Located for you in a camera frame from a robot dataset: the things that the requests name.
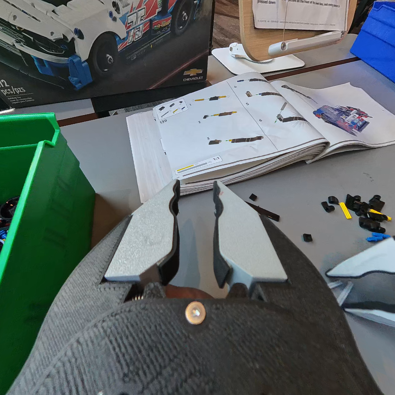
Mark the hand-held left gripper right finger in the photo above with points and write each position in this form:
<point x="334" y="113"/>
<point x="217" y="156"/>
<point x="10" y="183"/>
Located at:
<point x="250" y="247"/>

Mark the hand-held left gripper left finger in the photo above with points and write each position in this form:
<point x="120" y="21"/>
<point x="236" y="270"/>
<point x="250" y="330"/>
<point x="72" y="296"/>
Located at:
<point x="145" y="243"/>

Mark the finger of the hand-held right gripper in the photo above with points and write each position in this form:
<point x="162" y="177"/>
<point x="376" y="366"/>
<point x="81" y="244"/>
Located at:
<point x="370" y="259"/>
<point x="379" y="317"/>

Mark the blue toy pin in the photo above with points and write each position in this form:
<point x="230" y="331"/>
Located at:
<point x="378" y="237"/>

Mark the black clip brick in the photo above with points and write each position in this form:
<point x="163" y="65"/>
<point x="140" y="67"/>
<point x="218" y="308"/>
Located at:
<point x="333" y="199"/>

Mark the long black tile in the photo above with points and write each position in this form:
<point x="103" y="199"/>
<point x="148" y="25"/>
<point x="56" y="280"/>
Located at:
<point x="262" y="210"/>

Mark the yellow toy axle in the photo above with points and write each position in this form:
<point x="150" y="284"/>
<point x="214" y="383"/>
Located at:
<point x="382" y="216"/>
<point x="345" y="210"/>

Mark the small black tile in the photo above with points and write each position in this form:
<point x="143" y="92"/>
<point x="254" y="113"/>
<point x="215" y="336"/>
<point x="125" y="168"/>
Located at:
<point x="253" y="197"/>

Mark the small black square brick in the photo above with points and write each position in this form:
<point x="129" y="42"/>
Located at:
<point x="307" y="237"/>

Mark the green storage bin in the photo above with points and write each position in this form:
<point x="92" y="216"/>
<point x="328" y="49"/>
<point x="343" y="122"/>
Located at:
<point x="46" y="231"/>

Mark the open instruction booklet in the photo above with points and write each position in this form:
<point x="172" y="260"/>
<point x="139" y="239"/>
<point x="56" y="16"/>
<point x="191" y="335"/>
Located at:
<point x="216" y="139"/>

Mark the pile of assorted toy parts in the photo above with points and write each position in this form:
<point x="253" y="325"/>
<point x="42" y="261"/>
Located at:
<point x="6" y="209"/>

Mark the wooden document stand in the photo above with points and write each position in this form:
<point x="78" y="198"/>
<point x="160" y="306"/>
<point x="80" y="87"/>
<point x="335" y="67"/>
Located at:
<point x="256" y="46"/>

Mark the black toy car set box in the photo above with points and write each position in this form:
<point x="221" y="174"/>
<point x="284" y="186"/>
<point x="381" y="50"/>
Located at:
<point x="92" y="46"/>

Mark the blue storage bin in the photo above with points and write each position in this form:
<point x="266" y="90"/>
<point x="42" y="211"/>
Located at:
<point x="379" y="46"/>

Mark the printed instruction sheet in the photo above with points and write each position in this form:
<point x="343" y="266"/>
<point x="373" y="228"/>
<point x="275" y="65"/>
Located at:
<point x="308" y="15"/>

